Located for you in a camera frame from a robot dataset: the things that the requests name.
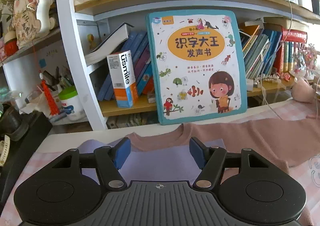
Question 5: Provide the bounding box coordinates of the pink checked cartoon tablecloth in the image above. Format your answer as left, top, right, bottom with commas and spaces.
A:
15, 98, 320, 226

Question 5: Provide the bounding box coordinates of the black box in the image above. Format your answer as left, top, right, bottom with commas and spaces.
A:
0, 111, 53, 191

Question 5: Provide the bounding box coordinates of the string of pearl beads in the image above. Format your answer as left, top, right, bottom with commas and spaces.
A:
254, 73, 292, 87

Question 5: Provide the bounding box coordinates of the white jar with green lid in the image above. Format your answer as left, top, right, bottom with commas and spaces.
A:
59, 86, 87, 121

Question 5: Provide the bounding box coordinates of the row of thin colourful books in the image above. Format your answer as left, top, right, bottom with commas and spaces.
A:
239, 22, 308, 79

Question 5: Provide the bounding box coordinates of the red tassel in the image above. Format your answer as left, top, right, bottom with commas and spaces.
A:
32, 41, 60, 115

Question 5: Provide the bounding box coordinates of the row of blue books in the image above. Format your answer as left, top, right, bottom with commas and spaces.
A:
97, 31, 154, 101

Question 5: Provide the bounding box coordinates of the white cable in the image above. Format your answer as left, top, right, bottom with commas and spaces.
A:
260, 0, 298, 121

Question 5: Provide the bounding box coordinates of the colourful flower bouquet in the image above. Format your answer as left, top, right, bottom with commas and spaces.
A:
295, 43, 319, 76

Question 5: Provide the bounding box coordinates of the white wristwatch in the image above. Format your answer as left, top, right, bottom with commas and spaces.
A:
0, 136, 11, 166

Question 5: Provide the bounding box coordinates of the pink plush toy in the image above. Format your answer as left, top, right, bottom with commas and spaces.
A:
291, 78, 317, 103

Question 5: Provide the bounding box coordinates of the black leather shoe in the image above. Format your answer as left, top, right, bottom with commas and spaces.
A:
0, 102, 27, 139

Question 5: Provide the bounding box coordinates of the red round jar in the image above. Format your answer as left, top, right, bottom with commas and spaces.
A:
4, 40, 18, 57

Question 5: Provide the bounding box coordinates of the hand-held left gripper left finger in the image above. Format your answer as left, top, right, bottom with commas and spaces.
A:
51, 138, 132, 190

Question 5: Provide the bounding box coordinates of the white wooden bookshelf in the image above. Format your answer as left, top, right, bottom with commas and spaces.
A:
0, 0, 320, 131

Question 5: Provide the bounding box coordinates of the pink and purple sweater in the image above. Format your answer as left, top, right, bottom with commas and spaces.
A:
79, 116, 320, 186

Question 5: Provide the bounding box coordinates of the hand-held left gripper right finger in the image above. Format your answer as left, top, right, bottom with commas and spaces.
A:
189, 137, 270, 190

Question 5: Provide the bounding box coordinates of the bunch of pens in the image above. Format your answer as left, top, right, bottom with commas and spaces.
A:
37, 66, 75, 91

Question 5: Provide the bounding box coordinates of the white ceramic figurine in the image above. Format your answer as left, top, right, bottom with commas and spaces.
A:
35, 0, 55, 31

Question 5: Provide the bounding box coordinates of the illustrated children's book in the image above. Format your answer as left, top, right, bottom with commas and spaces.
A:
146, 10, 248, 125

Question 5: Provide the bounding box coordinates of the white and orange toothpaste box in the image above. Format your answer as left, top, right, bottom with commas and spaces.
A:
107, 50, 139, 109

